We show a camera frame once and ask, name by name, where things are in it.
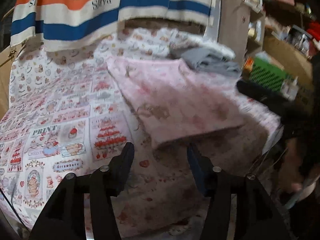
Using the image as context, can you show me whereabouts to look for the green checkered box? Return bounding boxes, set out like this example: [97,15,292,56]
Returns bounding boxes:
[249,57,291,92]

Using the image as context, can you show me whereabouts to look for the pink cartoon print pants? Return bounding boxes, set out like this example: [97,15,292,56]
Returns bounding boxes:
[107,57,244,149]

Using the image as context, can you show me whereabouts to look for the brown cabinet side panel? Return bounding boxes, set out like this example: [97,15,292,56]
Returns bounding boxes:
[218,0,250,66]

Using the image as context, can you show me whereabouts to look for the person's right hand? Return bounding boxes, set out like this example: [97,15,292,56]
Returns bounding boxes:
[278,138,319,202]

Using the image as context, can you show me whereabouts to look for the pink strawberry print bedsheet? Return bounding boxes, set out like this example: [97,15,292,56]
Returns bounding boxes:
[1,62,280,237]

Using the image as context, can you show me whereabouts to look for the black cable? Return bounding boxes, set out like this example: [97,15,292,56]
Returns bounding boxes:
[0,187,28,235]

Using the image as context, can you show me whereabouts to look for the cardboard box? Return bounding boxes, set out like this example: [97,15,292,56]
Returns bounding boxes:
[262,27,316,113]

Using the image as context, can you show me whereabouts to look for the grey folded blanket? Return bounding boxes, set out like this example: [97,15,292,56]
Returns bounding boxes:
[170,48,242,78]

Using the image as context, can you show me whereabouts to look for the baby bear print sheet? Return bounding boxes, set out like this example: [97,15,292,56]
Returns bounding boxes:
[8,27,208,106]

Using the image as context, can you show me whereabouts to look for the striped Paris curtain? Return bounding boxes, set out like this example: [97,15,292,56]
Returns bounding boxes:
[10,0,216,52]

